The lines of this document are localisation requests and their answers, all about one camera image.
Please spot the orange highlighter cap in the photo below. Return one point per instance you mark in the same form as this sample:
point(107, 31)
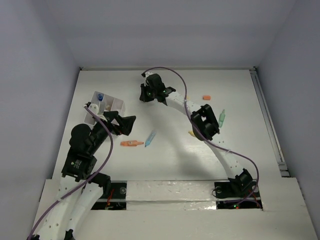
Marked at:
point(206, 97)

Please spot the silver taped front board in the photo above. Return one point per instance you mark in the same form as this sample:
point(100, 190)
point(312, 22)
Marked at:
point(159, 195)

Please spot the blue cap spray bottle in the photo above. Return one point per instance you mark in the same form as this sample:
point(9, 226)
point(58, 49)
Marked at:
point(100, 97)

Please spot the white compartment organizer box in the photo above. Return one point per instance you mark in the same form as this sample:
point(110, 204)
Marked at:
point(101, 102)

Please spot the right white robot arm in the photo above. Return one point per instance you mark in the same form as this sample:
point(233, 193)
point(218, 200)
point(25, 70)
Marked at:
point(205, 127)

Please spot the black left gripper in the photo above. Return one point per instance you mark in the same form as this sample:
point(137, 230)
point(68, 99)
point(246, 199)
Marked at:
point(125, 123)

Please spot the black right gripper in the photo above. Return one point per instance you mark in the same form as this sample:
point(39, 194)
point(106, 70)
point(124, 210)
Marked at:
point(143, 97)

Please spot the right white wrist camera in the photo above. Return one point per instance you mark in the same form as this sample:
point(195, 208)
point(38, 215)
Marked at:
point(146, 74)

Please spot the yellow highlighter pen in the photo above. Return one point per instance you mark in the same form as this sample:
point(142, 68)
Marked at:
point(191, 133)

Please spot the blue highlighter pen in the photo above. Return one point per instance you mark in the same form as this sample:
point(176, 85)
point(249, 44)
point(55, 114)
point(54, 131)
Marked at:
point(150, 138)

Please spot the orange highlighter pen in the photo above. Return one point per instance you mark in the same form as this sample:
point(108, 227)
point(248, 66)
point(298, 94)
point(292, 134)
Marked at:
point(131, 143)

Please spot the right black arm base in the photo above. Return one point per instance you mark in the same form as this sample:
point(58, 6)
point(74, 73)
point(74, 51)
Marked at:
point(228, 199)

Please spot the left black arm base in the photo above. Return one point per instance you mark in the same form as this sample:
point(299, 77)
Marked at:
point(115, 199)

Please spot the green highlighter pen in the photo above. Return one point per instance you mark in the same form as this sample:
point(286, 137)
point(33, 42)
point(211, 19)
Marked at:
point(221, 118)

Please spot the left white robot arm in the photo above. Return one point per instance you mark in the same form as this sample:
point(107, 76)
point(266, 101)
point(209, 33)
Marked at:
point(80, 186)

